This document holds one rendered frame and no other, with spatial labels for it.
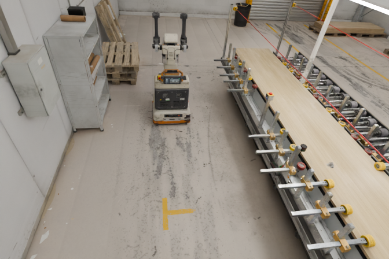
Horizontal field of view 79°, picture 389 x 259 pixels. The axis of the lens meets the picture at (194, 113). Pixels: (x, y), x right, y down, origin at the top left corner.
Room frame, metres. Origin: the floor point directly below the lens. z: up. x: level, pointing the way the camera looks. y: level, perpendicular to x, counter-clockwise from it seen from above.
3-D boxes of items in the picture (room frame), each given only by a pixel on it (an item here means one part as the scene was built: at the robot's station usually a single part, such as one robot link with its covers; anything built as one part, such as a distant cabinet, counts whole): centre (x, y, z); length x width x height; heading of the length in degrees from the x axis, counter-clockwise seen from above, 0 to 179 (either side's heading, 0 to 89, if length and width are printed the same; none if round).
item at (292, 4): (4.57, -1.56, 1.25); 0.15 x 0.08 x 1.10; 11
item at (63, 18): (3.22, 1.76, 1.59); 0.30 x 0.08 x 0.08; 101
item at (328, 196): (1.11, -1.10, 0.90); 0.04 x 0.04 x 0.48; 11
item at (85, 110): (3.11, 1.74, 0.78); 0.90 x 0.45 x 1.55; 11
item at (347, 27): (9.15, -5.41, 0.23); 2.41 x 0.77 x 0.17; 103
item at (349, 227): (0.87, -1.15, 0.90); 0.04 x 0.04 x 0.48; 11
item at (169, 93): (3.23, 0.41, 0.59); 0.55 x 0.34 x 0.83; 101
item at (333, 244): (0.82, -1.13, 0.95); 0.50 x 0.04 x 0.04; 101
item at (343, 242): (0.84, -1.16, 0.95); 0.14 x 0.06 x 0.05; 11
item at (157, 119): (3.32, 0.43, 0.16); 0.67 x 0.64 x 0.25; 11
